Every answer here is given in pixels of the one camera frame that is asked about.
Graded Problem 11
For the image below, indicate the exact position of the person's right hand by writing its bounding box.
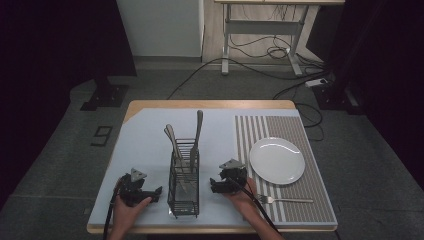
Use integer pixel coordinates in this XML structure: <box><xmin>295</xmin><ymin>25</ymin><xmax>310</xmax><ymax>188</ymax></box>
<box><xmin>222</xmin><ymin>176</ymin><xmax>265</xmax><ymax>222</ymax></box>

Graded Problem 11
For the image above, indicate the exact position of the silver fork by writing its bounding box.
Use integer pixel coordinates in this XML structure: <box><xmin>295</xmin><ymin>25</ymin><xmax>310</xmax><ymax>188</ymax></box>
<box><xmin>255</xmin><ymin>194</ymin><xmax>315</xmax><ymax>205</ymax></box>

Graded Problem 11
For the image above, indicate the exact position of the grey striped placemat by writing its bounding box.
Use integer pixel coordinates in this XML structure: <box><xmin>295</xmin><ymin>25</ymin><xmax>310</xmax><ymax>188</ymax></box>
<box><xmin>234</xmin><ymin>115</ymin><xmax>338</xmax><ymax>225</ymax></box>

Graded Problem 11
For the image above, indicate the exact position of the black wire cutlery holder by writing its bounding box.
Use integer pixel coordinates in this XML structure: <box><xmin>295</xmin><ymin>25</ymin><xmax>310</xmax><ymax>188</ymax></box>
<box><xmin>166</xmin><ymin>137</ymin><xmax>201</xmax><ymax>220</ymax></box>

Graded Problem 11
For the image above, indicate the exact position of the light blue table mat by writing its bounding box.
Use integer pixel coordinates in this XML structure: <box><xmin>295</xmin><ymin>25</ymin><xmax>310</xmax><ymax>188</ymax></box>
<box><xmin>88</xmin><ymin>107</ymin><xmax>338</xmax><ymax>230</ymax></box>

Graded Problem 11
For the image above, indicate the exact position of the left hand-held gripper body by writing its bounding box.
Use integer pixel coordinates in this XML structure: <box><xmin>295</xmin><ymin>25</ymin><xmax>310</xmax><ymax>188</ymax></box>
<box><xmin>117</xmin><ymin>167</ymin><xmax>150</xmax><ymax>207</ymax></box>

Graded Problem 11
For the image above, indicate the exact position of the white round plate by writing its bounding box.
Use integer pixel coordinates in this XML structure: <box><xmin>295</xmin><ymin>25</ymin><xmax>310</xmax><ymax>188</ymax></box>
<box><xmin>248</xmin><ymin>136</ymin><xmax>306</xmax><ymax>186</ymax></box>

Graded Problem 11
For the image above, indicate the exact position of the silver table knife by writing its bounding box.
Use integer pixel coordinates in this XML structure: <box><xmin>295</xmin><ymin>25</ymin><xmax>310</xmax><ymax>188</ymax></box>
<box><xmin>189</xmin><ymin>109</ymin><xmax>205</xmax><ymax>174</ymax></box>

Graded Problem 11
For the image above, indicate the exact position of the white power strip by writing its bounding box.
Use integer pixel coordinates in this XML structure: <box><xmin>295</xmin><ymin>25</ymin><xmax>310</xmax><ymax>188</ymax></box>
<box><xmin>304</xmin><ymin>77</ymin><xmax>330</xmax><ymax>89</ymax></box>

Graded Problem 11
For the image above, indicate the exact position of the wooden table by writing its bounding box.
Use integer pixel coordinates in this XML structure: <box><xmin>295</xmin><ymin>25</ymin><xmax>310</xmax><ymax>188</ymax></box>
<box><xmin>86</xmin><ymin>99</ymin><xmax>339</xmax><ymax>235</ymax></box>

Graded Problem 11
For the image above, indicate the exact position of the person's left hand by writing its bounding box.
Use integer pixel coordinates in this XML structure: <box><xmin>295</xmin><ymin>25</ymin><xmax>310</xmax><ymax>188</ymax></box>
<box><xmin>112</xmin><ymin>195</ymin><xmax>153</xmax><ymax>232</ymax></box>

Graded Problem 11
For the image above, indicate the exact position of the white cabinet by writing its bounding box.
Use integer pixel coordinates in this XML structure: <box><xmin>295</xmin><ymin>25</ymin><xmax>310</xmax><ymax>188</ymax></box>
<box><xmin>115</xmin><ymin>0</ymin><xmax>205</xmax><ymax>58</ymax></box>

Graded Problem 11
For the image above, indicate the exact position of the long black floor cable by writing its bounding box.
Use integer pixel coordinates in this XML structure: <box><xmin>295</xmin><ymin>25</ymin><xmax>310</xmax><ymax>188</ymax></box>
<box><xmin>166</xmin><ymin>57</ymin><xmax>331</xmax><ymax>101</ymax></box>

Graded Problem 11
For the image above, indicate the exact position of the black curtain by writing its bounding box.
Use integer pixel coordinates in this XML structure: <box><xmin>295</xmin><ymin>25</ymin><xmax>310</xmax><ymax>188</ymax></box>
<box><xmin>306</xmin><ymin>0</ymin><xmax>424</xmax><ymax>191</ymax></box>
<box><xmin>0</xmin><ymin>0</ymin><xmax>138</xmax><ymax>211</ymax></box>

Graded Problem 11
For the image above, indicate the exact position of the black cable bundle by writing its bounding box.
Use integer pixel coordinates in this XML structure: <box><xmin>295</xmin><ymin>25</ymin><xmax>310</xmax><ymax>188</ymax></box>
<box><xmin>228</xmin><ymin>33</ymin><xmax>329</xmax><ymax>73</ymax></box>

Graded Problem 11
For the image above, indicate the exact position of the black stand base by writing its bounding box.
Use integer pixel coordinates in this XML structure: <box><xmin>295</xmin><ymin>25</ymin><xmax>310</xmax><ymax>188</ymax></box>
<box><xmin>312</xmin><ymin>81</ymin><xmax>364</xmax><ymax>116</ymax></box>
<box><xmin>79</xmin><ymin>77</ymin><xmax>130</xmax><ymax>112</ymax></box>

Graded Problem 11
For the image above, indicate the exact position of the looped black floor cable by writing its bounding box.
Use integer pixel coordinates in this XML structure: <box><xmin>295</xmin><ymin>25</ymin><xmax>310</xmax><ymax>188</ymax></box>
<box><xmin>272</xmin><ymin>81</ymin><xmax>326</xmax><ymax>142</ymax></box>

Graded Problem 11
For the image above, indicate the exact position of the white metal frame desk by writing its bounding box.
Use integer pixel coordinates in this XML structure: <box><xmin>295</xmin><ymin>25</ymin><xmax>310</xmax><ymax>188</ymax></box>
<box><xmin>214</xmin><ymin>0</ymin><xmax>346</xmax><ymax>77</ymax></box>

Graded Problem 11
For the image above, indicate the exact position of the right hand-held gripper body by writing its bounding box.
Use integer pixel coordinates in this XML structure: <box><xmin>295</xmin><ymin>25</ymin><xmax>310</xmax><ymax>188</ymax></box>
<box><xmin>218</xmin><ymin>158</ymin><xmax>249</xmax><ymax>195</ymax></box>

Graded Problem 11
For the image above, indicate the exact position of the silver cutlery piece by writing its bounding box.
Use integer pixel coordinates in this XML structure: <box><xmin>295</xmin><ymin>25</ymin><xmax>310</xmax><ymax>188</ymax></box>
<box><xmin>165</xmin><ymin>123</ymin><xmax>189</xmax><ymax>195</ymax></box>
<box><xmin>163</xmin><ymin>127</ymin><xmax>188</xmax><ymax>188</ymax></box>

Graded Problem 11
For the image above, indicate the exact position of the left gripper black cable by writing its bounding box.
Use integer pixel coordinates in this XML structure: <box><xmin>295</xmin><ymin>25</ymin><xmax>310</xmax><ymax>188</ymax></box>
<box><xmin>101</xmin><ymin>176</ymin><xmax>124</xmax><ymax>240</ymax></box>

